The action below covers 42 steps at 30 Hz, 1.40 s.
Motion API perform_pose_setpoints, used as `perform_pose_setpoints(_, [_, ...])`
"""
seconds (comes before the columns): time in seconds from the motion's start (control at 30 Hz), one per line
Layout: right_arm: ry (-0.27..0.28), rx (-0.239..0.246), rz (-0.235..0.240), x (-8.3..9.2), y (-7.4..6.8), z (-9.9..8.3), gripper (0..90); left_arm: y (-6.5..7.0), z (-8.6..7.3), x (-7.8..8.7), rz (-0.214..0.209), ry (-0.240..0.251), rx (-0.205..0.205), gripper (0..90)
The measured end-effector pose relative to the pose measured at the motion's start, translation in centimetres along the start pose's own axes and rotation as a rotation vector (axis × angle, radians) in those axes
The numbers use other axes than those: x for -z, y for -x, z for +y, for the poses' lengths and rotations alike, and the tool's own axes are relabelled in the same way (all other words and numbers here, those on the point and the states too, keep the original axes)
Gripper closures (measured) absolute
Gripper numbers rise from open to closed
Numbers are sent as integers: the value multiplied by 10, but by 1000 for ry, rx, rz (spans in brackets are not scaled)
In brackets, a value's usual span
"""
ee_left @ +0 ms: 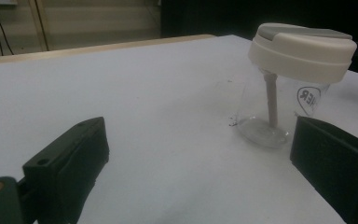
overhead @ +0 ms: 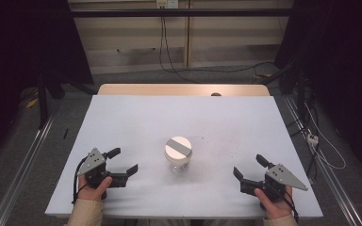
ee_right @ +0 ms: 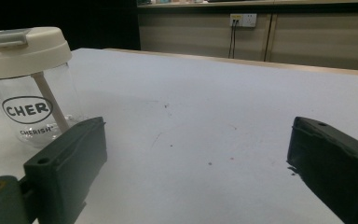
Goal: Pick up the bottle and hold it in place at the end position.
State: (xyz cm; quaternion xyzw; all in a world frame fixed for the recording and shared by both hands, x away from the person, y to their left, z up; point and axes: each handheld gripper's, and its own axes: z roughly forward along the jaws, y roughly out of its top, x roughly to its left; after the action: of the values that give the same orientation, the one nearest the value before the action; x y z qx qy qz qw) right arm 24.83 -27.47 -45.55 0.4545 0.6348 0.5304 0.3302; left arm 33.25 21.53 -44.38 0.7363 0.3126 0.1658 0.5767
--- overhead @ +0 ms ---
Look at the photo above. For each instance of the wooden table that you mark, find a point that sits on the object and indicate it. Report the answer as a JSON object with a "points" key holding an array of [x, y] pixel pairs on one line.
{"points": [[157, 89]]}

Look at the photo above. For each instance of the dark curtain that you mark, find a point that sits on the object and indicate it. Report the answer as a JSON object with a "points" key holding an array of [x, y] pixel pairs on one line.
{"points": [[19, 47], [342, 62]]}

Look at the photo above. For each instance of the aluminium floor rail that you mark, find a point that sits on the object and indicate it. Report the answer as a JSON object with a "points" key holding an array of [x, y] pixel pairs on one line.
{"points": [[330, 175], [22, 169]]}

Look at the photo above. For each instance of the dark round table grommet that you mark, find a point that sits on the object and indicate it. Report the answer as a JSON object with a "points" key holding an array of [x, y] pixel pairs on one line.
{"points": [[216, 94]]}

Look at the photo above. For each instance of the white board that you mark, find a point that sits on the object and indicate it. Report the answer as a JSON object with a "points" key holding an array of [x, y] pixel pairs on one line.
{"points": [[220, 125]]}

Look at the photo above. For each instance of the black metal stand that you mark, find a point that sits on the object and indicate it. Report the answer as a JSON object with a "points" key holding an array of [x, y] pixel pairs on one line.
{"points": [[43, 103]]}

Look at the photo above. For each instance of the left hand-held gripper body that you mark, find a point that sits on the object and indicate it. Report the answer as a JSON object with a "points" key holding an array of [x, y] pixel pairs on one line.
{"points": [[99, 174]]}

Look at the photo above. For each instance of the clear jar with white lid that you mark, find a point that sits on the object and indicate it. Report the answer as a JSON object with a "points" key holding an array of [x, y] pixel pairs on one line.
{"points": [[178, 150]]}

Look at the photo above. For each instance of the white wall socket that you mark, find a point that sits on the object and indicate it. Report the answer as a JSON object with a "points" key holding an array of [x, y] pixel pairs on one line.
{"points": [[167, 3]]}

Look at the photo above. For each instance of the small black stick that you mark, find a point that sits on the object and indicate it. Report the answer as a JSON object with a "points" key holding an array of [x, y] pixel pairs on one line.
{"points": [[65, 133]]}

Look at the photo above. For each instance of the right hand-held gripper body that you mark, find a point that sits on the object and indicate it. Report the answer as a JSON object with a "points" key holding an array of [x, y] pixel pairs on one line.
{"points": [[283, 177]]}

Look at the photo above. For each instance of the person's right hand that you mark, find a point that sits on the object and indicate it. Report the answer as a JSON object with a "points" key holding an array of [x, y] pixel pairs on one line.
{"points": [[278, 208]]}

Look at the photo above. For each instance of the yellow tape strip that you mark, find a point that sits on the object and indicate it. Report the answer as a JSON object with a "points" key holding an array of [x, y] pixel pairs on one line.
{"points": [[32, 102]]}

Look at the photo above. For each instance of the black horizontal bar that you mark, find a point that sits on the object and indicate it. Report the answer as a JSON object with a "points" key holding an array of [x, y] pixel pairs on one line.
{"points": [[232, 12]]}

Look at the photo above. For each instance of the white power strip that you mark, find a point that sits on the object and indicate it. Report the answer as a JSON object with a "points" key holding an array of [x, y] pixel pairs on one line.
{"points": [[312, 139]]}

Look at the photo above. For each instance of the person's left hand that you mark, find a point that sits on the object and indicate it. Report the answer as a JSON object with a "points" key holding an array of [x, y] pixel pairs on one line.
{"points": [[91, 193]]}

